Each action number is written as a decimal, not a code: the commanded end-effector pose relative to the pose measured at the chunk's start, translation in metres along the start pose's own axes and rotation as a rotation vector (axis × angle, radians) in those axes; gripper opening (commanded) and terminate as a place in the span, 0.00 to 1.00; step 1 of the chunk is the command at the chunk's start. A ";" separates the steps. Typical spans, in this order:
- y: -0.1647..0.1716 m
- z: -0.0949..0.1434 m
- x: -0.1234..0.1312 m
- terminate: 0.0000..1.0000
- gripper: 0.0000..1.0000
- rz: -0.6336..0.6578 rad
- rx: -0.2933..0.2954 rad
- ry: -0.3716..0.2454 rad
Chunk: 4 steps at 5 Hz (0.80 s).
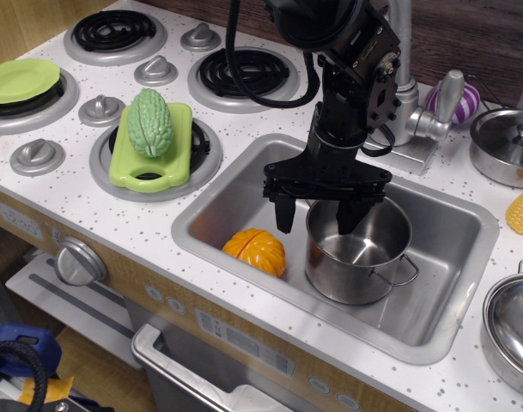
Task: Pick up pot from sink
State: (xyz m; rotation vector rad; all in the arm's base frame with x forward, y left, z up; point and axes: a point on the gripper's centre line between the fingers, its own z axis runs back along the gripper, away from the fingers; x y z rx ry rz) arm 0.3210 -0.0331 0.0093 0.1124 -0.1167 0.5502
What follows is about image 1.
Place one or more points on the silver stove knob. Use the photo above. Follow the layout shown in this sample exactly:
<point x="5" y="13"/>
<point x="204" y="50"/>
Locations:
<point x="156" y="72"/>
<point x="102" y="111"/>
<point x="37" y="158"/>
<point x="202" y="38"/>

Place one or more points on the silver stove knob middle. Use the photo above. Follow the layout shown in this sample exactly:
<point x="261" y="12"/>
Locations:
<point x="156" y="72"/>

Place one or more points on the steel pot with lid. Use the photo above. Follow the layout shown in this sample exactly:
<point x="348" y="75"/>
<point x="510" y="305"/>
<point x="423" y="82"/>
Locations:
<point x="496" y="148"/>

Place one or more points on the back left stove burner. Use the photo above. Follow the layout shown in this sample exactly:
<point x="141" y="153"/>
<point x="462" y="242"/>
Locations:
<point x="114" y="37"/>

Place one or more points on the green toy plate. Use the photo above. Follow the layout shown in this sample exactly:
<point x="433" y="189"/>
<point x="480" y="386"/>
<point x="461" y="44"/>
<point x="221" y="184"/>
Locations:
<point x="26" y="78"/>

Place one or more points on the orange toy pumpkin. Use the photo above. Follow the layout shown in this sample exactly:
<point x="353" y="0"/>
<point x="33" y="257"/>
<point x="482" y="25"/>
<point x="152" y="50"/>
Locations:
<point x="258" y="248"/>

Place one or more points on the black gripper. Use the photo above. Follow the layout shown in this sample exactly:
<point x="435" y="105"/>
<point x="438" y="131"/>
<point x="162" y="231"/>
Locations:
<point x="323" y="172"/>

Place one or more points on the silver dishwasher door handle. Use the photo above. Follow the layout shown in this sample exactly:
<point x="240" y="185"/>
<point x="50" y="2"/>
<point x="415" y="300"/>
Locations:
<point x="174" y="385"/>

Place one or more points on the silver stove knob lower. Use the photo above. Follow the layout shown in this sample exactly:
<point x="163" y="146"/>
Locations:
<point x="102" y="111"/>

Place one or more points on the green toy bitter melon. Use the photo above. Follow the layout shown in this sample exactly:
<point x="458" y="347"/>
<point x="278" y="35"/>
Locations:
<point x="150" y="127"/>

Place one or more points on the silver stove knob bottom left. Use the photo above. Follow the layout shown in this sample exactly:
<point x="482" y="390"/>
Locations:
<point x="37" y="158"/>

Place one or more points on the silver oven dial knob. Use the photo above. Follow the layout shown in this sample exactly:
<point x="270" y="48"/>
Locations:
<point x="76" y="264"/>

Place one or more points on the silver toy sink basin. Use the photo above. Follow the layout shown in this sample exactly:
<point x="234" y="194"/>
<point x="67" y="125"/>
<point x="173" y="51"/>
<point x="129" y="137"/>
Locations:
<point x="452" y="240"/>

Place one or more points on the blue clamp tool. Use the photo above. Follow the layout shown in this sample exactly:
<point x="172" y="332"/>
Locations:
<point x="25" y="349"/>

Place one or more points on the steel pan lower right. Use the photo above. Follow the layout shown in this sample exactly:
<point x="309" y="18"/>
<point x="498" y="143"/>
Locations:
<point x="502" y="329"/>

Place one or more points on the purple striped toy egg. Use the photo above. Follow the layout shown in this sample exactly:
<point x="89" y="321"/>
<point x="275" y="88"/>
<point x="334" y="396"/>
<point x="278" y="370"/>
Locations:
<point x="467" y="107"/>

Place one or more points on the front right stove burner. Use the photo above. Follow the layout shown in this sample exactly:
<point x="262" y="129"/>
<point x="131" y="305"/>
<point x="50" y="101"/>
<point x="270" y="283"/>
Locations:
<point x="205" y="162"/>

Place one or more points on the silver stove knob top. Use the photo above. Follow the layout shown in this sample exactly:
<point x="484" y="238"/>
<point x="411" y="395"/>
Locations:
<point x="202" y="38"/>

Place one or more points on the front left stove burner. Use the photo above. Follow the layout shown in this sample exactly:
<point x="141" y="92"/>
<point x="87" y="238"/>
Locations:
<point x="46" y="114"/>

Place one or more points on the green toy cutting board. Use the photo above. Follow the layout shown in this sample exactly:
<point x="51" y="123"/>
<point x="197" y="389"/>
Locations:
<point x="135" y="172"/>

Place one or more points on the silver toy faucet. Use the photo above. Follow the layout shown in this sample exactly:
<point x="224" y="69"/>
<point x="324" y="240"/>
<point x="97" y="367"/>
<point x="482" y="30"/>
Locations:
<point x="417" y="130"/>

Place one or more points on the stove burner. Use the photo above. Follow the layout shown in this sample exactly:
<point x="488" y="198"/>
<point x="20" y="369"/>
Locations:
<point x="114" y="37"/>
<point x="46" y="114"/>
<point x="267" y="74"/>
<point x="205" y="162"/>

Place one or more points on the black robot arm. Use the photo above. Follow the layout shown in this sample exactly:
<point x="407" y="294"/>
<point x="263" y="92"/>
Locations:
<point x="360" y="60"/>

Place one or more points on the stainless steel pot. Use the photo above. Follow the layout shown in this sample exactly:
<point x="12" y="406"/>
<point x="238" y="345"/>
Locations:
<point x="365" y="265"/>

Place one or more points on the back right stove burner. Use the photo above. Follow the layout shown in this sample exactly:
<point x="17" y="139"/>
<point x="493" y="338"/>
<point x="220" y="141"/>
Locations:
<point x="267" y="74"/>

